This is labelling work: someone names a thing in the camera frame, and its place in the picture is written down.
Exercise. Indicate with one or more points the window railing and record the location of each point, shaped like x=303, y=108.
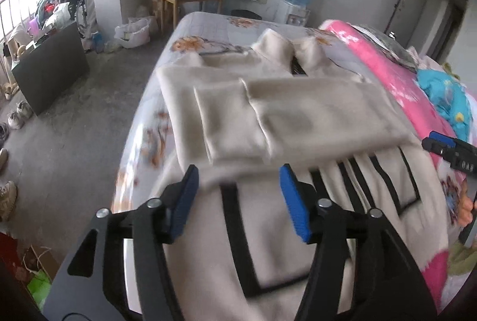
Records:
x=18, y=4

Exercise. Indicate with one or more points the red paper bag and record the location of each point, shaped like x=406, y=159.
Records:
x=9, y=250

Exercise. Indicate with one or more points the grey lace cloth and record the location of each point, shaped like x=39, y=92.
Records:
x=391, y=45

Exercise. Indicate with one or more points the floral plaid tablecloth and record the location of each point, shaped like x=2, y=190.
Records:
x=208, y=26

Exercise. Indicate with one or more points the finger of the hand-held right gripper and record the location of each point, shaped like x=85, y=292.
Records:
x=470, y=224
x=447, y=149

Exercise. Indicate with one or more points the beige zip jacket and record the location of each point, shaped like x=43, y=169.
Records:
x=316, y=108

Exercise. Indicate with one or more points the pink printed blanket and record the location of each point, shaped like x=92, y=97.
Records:
x=391, y=75

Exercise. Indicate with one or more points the cyan cloth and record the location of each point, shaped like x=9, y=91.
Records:
x=443, y=101

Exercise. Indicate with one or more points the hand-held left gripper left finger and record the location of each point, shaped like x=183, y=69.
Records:
x=184, y=205

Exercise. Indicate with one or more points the white plastic bag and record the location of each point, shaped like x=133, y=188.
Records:
x=134, y=34

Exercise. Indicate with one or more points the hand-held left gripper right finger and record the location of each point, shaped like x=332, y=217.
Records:
x=294, y=205

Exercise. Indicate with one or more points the dark cabinet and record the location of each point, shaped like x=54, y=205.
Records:
x=52, y=71

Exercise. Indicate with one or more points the green paper bag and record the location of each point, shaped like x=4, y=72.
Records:
x=39, y=289

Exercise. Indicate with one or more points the row of shoes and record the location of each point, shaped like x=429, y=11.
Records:
x=16, y=116

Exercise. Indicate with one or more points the pile of clothes and bags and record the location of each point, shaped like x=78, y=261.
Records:
x=59, y=4

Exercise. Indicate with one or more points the white water dispenser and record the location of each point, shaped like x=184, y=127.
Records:
x=292, y=13

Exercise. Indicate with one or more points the dark doorway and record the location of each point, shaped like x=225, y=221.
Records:
x=447, y=19

